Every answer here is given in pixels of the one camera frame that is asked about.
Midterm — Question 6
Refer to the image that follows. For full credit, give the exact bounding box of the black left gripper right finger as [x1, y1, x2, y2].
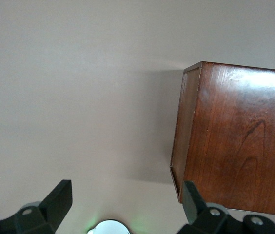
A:
[179, 180, 275, 234]

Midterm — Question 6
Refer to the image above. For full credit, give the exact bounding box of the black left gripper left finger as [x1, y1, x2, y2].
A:
[0, 179, 73, 234]

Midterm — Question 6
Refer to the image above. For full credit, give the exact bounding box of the dark brown wooden cabinet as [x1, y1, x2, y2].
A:
[170, 61, 275, 215]

